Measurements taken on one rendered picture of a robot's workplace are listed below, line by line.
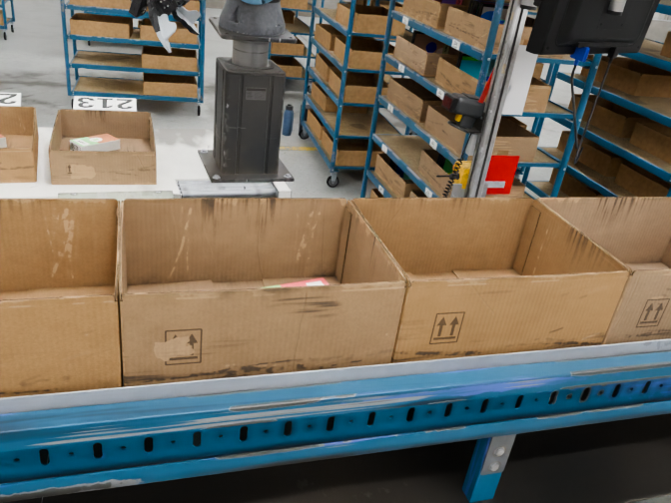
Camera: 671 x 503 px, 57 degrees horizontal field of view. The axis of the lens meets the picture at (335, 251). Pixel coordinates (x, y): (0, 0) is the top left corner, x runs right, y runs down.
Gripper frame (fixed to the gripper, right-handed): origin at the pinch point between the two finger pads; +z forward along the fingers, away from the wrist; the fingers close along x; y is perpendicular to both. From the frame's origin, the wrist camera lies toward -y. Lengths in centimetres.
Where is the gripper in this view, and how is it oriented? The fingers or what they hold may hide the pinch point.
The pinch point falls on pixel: (183, 45)
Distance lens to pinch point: 177.3
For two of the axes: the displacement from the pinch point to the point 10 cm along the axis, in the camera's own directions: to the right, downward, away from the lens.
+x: 3.1, -5.7, 7.6
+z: 4.4, 8.0, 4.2
